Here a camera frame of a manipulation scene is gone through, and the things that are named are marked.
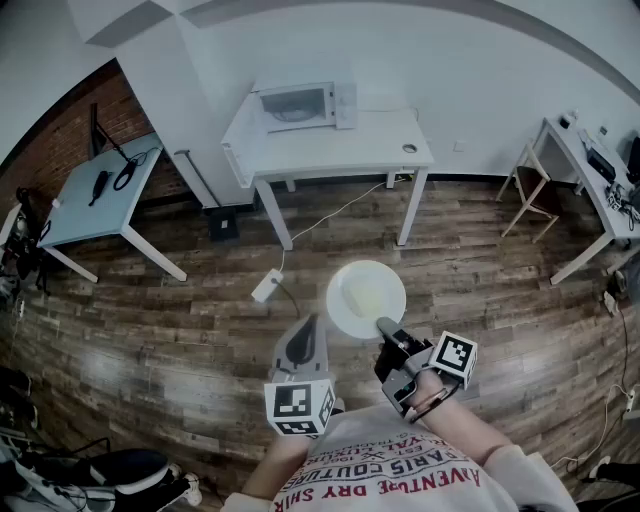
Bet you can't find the brown wrist band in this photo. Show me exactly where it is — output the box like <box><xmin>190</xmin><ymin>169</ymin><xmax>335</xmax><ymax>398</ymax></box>
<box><xmin>409</xmin><ymin>386</ymin><xmax>449</xmax><ymax>424</ymax></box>

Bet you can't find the black monitor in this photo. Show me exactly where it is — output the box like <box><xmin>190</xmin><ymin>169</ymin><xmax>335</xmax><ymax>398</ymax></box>
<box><xmin>624</xmin><ymin>133</ymin><xmax>640</xmax><ymax>184</ymax></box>

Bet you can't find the black handheld device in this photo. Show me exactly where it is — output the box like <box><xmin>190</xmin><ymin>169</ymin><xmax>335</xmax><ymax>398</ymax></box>
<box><xmin>88</xmin><ymin>170</ymin><xmax>112</xmax><ymax>208</ymax></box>

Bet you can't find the white power cable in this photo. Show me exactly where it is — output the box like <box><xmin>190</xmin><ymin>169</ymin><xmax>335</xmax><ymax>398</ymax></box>
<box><xmin>278</xmin><ymin>179</ymin><xmax>390</xmax><ymax>272</ymax></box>

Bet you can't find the white cluttered table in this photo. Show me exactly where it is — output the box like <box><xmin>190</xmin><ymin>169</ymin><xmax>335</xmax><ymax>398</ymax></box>
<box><xmin>538</xmin><ymin>116</ymin><xmax>640</xmax><ymax>287</ymax></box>

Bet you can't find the light blue table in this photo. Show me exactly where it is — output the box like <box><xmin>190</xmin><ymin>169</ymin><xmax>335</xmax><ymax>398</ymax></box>
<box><xmin>36</xmin><ymin>146</ymin><xmax>189</xmax><ymax>284</ymax></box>

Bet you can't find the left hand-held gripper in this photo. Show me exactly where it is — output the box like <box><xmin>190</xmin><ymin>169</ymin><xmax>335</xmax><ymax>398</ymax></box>
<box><xmin>263</xmin><ymin>313</ymin><xmax>338</xmax><ymax>441</ymax></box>

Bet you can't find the black shoe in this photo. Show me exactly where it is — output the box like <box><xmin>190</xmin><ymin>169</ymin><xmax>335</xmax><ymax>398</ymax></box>
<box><xmin>581</xmin><ymin>456</ymin><xmax>640</xmax><ymax>485</ymax></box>

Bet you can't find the pale yellow food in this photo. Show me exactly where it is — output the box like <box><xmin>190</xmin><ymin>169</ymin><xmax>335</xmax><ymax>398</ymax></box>
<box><xmin>344</xmin><ymin>279</ymin><xmax>389</xmax><ymax>321</ymax></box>

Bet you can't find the black equipment stand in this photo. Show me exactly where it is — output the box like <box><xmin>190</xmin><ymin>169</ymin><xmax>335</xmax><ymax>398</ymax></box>
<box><xmin>0</xmin><ymin>186</ymin><xmax>53</xmax><ymax>297</ymax></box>

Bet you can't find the person's left forearm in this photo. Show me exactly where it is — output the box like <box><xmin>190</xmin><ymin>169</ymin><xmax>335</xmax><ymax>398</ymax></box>
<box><xmin>239</xmin><ymin>432</ymin><xmax>322</xmax><ymax>505</ymax></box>

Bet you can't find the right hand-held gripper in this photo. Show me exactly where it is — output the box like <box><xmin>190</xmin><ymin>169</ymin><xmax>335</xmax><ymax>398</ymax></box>
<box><xmin>373</xmin><ymin>316</ymin><xmax>479</xmax><ymax>419</ymax></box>

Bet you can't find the black box device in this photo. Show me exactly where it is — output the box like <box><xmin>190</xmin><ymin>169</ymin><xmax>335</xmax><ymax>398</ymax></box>
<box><xmin>586</xmin><ymin>148</ymin><xmax>618</xmax><ymax>182</ymax></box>

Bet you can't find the black and white equipment pile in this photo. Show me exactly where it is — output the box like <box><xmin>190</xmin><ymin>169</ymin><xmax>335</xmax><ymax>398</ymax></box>
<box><xmin>0</xmin><ymin>368</ymin><xmax>174</xmax><ymax>512</ymax></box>

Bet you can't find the white microwave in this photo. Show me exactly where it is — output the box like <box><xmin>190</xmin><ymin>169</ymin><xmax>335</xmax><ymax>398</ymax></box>
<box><xmin>256</xmin><ymin>81</ymin><xmax>359</xmax><ymax>134</ymax></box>

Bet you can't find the black cable loop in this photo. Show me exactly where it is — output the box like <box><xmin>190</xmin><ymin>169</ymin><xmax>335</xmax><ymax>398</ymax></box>
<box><xmin>112</xmin><ymin>148</ymin><xmax>162</xmax><ymax>193</ymax></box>

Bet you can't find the person's right forearm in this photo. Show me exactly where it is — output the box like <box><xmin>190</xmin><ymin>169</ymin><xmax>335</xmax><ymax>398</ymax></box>
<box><xmin>413</xmin><ymin>372</ymin><xmax>521</xmax><ymax>469</ymax></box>

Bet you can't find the white round plate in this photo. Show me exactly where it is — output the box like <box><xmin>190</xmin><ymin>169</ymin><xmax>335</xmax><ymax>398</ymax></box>
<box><xmin>325</xmin><ymin>260</ymin><xmax>407</xmax><ymax>340</ymax></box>

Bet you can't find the black floor box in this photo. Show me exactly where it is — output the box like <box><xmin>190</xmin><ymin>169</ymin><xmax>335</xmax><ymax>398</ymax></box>
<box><xmin>206</xmin><ymin>208</ymin><xmax>241</xmax><ymax>245</ymax></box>

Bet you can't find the person's white printed shirt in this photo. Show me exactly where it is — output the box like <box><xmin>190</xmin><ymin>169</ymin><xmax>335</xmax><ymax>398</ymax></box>
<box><xmin>224</xmin><ymin>403</ymin><xmax>581</xmax><ymax>512</ymax></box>

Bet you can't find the white leaning panel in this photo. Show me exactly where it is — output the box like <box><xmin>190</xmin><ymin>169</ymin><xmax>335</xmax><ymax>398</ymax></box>
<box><xmin>172</xmin><ymin>148</ymin><xmax>222</xmax><ymax>211</ymax></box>

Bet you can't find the white table with cable hole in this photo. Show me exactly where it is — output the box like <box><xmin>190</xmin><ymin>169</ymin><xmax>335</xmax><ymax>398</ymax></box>
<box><xmin>220</xmin><ymin>91</ymin><xmax>436</xmax><ymax>252</ymax></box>

